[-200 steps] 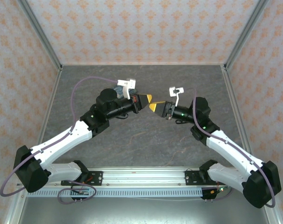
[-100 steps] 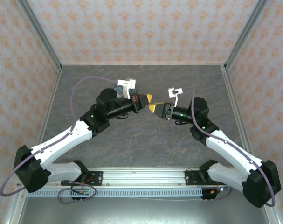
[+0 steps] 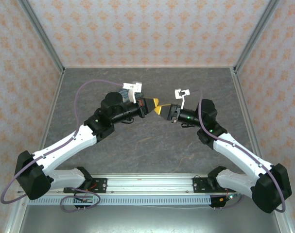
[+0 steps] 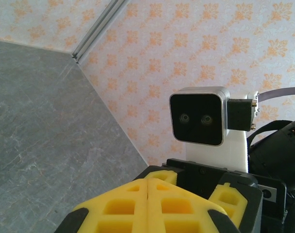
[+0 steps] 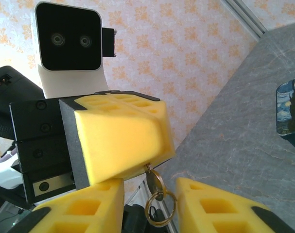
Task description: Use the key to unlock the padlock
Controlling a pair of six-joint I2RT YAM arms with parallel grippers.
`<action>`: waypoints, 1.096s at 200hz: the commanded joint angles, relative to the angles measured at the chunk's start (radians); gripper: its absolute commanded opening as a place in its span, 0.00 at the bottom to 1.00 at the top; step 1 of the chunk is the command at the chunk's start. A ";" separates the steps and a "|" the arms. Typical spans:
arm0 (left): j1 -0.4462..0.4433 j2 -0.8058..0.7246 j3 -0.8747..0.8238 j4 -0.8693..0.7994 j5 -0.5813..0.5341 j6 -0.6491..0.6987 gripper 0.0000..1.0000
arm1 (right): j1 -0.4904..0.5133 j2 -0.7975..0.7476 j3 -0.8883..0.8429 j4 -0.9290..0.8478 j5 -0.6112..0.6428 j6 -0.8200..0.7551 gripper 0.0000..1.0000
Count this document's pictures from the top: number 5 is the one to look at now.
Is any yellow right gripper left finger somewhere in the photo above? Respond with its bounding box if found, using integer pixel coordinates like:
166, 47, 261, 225
12, 178, 125, 233

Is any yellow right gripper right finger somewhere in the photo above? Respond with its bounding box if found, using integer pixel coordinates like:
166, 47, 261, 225
175, 177, 295, 233

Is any brass key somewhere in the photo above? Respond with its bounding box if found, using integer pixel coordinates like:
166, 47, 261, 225
144, 163, 166, 202

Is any brass key ring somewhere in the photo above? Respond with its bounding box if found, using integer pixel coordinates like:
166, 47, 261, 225
145, 190, 178, 227

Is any starry night painted box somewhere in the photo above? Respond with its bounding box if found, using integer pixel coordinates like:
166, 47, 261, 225
276, 75, 295, 155

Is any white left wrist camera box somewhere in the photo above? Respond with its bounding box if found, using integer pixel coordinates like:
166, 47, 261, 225
30, 1, 117, 99

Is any aluminium frame corner post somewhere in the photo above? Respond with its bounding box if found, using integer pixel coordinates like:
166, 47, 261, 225
222, 0, 268, 37

